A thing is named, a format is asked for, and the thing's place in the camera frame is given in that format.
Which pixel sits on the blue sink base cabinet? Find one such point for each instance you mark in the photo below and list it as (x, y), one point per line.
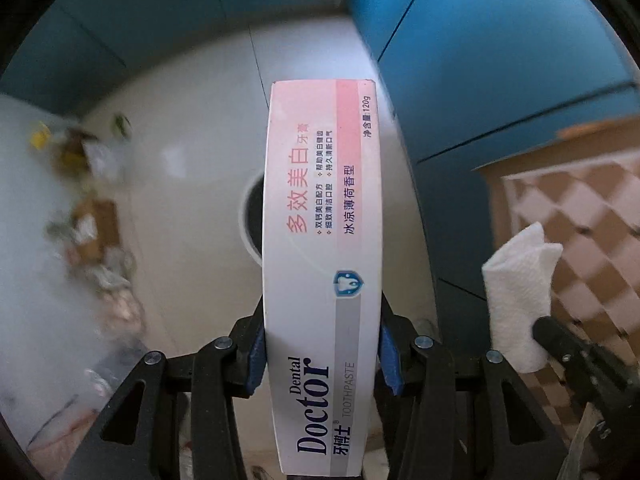
(150, 20)

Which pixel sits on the white round trash bin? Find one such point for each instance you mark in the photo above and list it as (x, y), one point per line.
(252, 220)

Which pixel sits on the blue stove base cabinet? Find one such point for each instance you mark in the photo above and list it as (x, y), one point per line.
(500, 60)

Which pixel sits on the grey plastic bag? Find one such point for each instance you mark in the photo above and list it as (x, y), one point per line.
(112, 270)

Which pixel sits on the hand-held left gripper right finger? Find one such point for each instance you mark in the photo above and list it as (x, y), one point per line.
(389, 360)

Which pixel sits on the white paper tissue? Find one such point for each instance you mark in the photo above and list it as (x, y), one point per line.
(515, 290)

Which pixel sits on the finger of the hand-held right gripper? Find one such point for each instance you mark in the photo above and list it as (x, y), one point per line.
(617, 455)
(590, 370)

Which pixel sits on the brown checkered tablecloth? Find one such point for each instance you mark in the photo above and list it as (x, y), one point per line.
(600, 210)

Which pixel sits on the clear bag of eggs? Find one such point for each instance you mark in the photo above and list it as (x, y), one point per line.
(122, 310)

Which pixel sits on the clear bag with green vegetable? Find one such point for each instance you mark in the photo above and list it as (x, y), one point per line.
(120, 126)

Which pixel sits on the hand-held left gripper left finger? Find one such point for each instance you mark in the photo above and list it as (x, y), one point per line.
(256, 360)

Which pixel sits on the white pink toothpaste box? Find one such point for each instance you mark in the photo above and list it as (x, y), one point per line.
(320, 260)

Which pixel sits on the brown cardboard box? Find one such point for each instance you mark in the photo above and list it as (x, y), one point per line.
(95, 225)

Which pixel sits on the cooking oil bottle yellow cap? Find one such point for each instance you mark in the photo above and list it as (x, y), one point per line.
(55, 145)

